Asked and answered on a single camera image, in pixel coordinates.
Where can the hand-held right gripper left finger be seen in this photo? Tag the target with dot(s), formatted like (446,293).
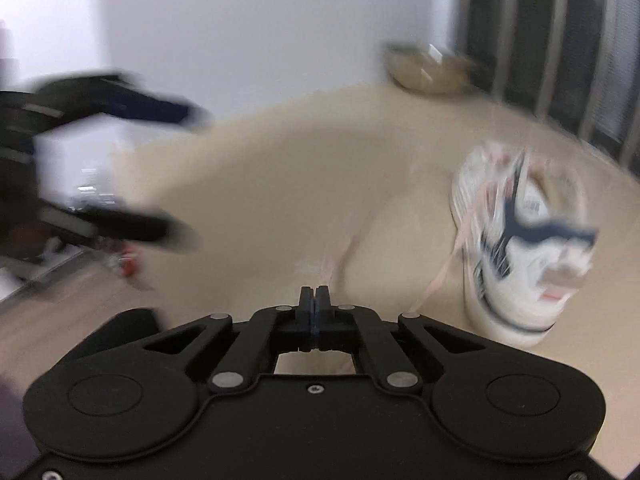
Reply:
(306,320)

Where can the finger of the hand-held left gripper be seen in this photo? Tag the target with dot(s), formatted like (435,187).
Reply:
(145,107)
(135,225)

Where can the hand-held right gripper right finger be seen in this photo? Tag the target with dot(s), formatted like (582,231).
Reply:
(325,320)

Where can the pink shoelace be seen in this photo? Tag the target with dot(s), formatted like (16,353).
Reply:
(345,250)

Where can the white sneaker shoe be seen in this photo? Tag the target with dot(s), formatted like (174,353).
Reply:
(510,280)

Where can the small red object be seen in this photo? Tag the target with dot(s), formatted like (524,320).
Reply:
(130,266)

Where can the steel bowl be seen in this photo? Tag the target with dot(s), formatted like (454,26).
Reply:
(425,70)

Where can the steel bar railing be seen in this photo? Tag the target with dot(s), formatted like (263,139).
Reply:
(555,60)

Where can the dark glass sliding door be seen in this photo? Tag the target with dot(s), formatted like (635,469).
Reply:
(580,35)

